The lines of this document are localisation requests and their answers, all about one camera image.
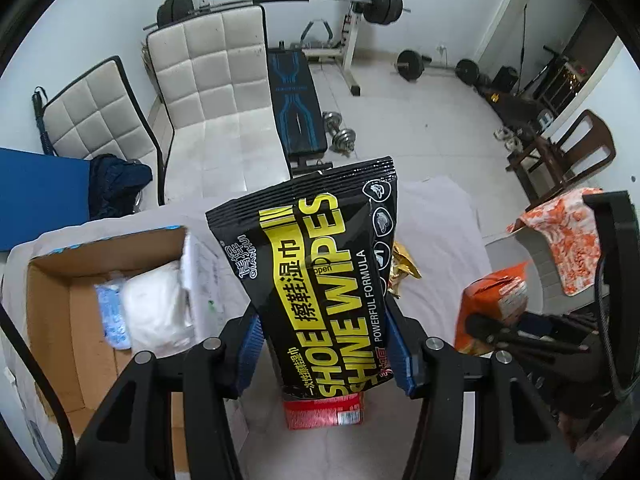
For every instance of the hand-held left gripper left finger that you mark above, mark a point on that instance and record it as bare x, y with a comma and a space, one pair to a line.
249, 355

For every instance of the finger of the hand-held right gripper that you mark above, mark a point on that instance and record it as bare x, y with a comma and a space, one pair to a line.
530, 346
500, 324

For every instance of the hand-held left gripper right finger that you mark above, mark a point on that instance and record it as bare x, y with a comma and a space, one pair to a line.
400, 357

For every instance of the orange snack packet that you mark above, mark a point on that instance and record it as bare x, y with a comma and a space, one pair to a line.
492, 305

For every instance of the black yellow wipes packet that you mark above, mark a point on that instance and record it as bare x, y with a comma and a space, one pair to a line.
320, 280

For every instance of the cardboard box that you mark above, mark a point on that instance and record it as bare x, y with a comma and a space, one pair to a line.
70, 340

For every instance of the orange patterned cloth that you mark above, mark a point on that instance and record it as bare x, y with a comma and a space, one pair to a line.
570, 240

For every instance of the white printed plastic sheet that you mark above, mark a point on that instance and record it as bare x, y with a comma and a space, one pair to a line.
215, 280

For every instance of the gold foil packet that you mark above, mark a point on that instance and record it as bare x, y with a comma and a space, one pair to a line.
406, 267

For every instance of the red packet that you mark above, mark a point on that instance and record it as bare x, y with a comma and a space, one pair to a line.
324, 411

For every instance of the white table cloth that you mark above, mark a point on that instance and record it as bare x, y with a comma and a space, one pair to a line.
440, 240

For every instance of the white plastic bag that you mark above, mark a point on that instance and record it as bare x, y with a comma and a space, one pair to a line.
155, 305

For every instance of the dark wooden chair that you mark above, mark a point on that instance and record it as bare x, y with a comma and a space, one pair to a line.
565, 155

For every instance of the blue white packet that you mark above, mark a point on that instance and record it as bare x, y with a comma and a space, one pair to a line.
111, 312

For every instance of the white shoes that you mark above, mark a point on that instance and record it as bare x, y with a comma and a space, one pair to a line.
507, 139

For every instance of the dark blue garment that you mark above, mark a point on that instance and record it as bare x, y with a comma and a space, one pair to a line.
117, 185

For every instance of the chrome dumbbell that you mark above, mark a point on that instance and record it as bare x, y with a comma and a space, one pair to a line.
345, 139
332, 121

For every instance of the black floor speaker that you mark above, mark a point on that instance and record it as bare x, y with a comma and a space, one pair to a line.
505, 80

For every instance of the black blue weight bench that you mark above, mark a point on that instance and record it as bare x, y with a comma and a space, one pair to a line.
295, 105

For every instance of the large white padded chair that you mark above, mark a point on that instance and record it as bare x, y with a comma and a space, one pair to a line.
215, 100

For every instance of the blue mat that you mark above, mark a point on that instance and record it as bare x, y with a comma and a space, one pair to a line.
40, 195

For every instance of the small floor barbell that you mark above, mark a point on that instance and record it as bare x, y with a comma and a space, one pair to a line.
412, 64

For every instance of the small white padded chair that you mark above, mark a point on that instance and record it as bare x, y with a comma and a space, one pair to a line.
95, 115

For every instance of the white squat rack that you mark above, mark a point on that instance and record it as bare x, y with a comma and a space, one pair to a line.
356, 25

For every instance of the barbell with black plates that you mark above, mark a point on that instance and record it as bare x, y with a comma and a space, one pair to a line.
382, 5

